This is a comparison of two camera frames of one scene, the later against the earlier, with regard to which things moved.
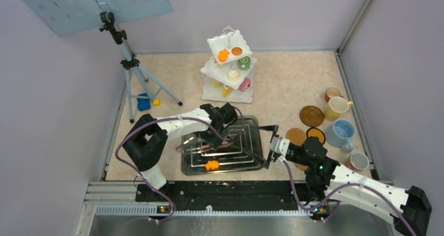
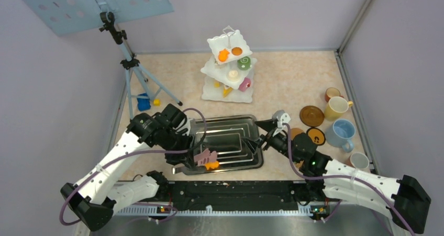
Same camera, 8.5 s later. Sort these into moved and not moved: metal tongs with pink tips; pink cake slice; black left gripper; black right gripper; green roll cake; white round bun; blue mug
Moved: black left gripper; metal tongs with pink tips; black right gripper
Not moved: blue mug; white round bun; pink cake slice; green roll cake
